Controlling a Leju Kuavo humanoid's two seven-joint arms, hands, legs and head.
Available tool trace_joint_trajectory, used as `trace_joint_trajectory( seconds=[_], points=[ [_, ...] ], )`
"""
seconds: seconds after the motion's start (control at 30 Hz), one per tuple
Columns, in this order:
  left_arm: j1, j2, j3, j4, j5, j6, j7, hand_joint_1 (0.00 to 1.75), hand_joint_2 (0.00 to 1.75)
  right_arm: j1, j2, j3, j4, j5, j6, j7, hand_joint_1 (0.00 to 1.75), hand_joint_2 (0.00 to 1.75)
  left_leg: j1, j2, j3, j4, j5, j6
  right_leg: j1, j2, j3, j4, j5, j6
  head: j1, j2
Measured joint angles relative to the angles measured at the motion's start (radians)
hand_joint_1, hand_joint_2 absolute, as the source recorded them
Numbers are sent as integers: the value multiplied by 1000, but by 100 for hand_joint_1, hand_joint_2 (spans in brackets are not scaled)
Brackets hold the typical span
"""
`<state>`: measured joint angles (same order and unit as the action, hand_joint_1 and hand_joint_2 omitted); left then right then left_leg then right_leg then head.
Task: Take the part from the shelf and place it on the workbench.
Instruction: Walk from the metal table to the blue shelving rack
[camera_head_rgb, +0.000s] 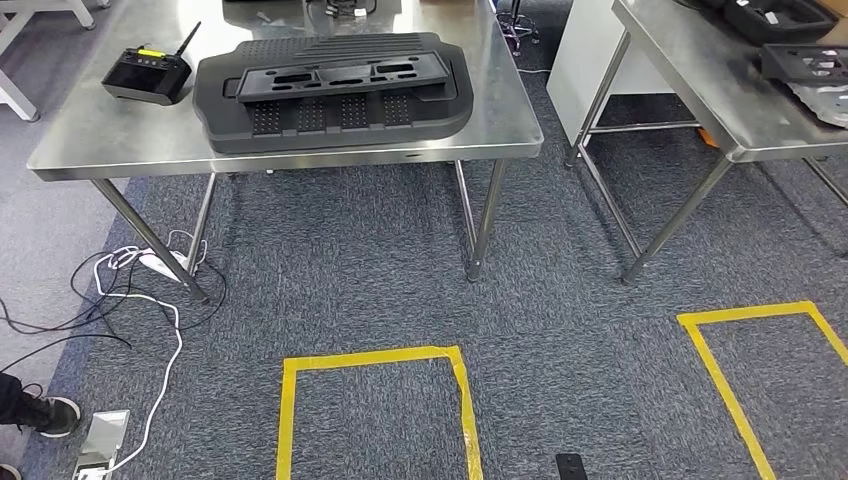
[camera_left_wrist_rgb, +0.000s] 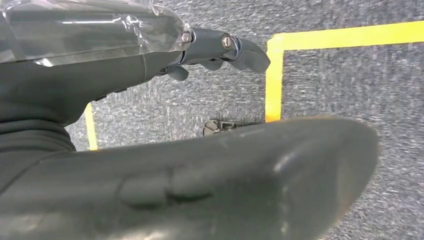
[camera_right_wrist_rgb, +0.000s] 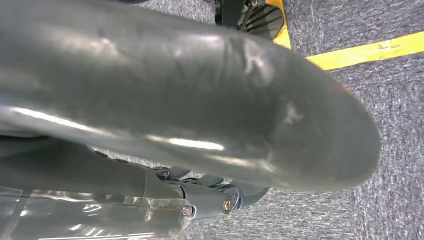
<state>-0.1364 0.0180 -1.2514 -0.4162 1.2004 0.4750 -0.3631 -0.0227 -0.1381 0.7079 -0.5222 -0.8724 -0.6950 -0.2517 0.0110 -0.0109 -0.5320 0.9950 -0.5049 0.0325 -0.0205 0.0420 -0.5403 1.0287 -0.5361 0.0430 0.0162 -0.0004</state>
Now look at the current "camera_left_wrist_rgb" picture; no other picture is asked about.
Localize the black robot foot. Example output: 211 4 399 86
202 119 263 137

